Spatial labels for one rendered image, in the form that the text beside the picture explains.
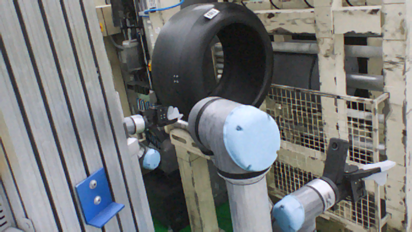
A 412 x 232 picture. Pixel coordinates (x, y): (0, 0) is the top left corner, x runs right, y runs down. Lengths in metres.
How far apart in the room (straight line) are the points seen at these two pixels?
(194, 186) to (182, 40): 0.99
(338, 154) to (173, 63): 0.80
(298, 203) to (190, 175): 1.32
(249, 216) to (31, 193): 0.42
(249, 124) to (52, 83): 0.37
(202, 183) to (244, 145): 1.58
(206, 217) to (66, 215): 1.67
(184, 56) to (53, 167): 0.92
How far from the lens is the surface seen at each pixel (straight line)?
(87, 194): 0.80
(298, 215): 0.95
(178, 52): 1.55
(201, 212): 2.35
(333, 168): 1.05
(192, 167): 2.18
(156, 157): 1.43
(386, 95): 1.87
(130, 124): 1.51
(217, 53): 2.26
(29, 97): 0.70
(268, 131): 0.74
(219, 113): 0.75
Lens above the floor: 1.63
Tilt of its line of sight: 17 degrees down
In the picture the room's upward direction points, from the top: 10 degrees counter-clockwise
